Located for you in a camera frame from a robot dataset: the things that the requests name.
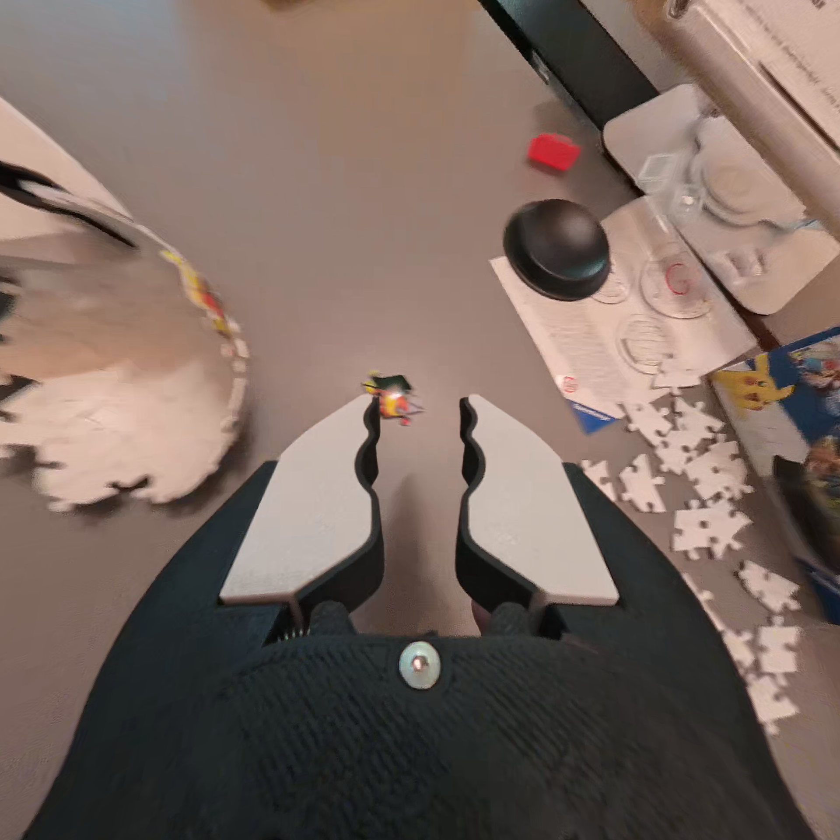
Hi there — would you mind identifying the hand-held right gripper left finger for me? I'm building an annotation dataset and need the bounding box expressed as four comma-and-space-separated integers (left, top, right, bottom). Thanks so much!
218, 395, 385, 641

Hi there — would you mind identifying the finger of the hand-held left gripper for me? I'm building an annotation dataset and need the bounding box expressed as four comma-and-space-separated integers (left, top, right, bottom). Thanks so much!
0, 98, 140, 249
0, 193, 133, 255

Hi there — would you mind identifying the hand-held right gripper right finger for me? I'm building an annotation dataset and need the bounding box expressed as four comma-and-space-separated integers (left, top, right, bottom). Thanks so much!
455, 395, 621, 641

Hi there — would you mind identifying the colourful puzzle piece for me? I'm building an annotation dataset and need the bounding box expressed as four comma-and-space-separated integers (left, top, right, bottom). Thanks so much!
363, 371, 425, 427

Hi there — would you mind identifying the partly built puzzle ball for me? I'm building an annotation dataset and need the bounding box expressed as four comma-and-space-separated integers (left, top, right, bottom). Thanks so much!
0, 220, 253, 514

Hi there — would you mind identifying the paper puzzle leaflet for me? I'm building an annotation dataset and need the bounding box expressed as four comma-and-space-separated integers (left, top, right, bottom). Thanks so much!
489, 197, 760, 436

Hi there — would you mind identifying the pile of white puzzle pieces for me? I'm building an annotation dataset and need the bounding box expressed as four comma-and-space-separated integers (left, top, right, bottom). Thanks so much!
581, 357, 805, 737

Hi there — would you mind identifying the blue puzzle box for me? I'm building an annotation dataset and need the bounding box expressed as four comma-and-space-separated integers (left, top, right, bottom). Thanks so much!
710, 327, 840, 624

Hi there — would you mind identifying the black round ball stand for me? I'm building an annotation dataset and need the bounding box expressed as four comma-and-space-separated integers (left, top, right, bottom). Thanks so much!
503, 199, 612, 303

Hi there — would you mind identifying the red plastic object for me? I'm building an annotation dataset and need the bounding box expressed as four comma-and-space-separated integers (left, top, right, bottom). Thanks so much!
527, 133, 582, 173

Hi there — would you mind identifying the dark desk hatch panel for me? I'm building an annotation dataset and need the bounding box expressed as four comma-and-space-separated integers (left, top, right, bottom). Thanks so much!
478, 0, 660, 130

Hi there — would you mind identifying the laminated instruction sheet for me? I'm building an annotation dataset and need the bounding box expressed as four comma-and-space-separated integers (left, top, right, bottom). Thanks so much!
640, 0, 840, 221

